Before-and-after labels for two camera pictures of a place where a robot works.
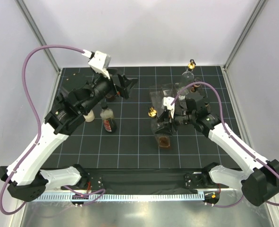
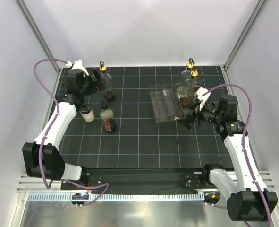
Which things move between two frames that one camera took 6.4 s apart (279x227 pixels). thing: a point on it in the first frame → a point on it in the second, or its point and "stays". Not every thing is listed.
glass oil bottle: (164, 140) → (184, 97)
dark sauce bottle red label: (107, 117) stays
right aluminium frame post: (260, 5) stays
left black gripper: (125, 87) → (96, 85)
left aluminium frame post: (35, 30) stays
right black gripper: (165, 115) → (190, 117)
